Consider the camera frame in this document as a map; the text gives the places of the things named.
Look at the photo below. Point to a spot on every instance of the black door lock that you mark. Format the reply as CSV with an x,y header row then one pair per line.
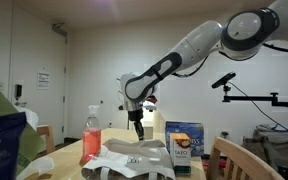
x,y
18,91

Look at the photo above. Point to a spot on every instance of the blue Swiss Miss box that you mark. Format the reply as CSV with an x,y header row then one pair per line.
x,y
195,140

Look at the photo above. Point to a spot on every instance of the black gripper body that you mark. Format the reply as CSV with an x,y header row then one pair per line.
x,y
135,116

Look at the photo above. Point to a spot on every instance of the grey door closer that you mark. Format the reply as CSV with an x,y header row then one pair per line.
x,y
59,30

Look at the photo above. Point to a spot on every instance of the spray bottle with pink liquid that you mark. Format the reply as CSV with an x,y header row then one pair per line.
x,y
91,140

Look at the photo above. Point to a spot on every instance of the black camera on mount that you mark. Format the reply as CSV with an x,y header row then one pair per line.
x,y
224,80

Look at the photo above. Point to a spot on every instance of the white light switch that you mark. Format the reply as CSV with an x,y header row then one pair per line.
x,y
0,85

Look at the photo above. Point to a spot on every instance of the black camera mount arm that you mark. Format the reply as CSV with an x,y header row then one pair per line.
x,y
254,98

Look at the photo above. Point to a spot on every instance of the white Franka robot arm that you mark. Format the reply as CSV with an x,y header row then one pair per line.
x,y
197,43

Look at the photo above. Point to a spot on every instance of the white door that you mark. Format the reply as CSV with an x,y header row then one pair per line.
x,y
52,110

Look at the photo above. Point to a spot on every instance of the dark blue chip bag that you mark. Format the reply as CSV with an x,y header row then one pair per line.
x,y
0,146

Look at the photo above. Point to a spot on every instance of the paper notice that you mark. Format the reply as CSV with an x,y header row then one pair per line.
x,y
43,80

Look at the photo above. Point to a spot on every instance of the wooden chair back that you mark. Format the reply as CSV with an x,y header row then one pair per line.
x,y
240,160

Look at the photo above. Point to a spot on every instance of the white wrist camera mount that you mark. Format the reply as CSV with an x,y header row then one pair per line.
x,y
149,106

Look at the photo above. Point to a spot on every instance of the white printed tote bag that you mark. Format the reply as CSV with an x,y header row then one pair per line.
x,y
130,156

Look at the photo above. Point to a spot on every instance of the orange Tazo tea box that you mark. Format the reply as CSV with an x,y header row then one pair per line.
x,y
180,153

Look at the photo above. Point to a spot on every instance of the grey covered furniture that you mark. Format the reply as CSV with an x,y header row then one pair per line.
x,y
274,146

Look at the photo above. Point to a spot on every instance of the wooden slat chair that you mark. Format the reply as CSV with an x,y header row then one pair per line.
x,y
47,133

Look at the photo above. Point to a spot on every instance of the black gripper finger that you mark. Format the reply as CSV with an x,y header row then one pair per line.
x,y
137,130
141,130

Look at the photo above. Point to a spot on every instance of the beige cardboard carton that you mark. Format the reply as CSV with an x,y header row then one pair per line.
x,y
159,126

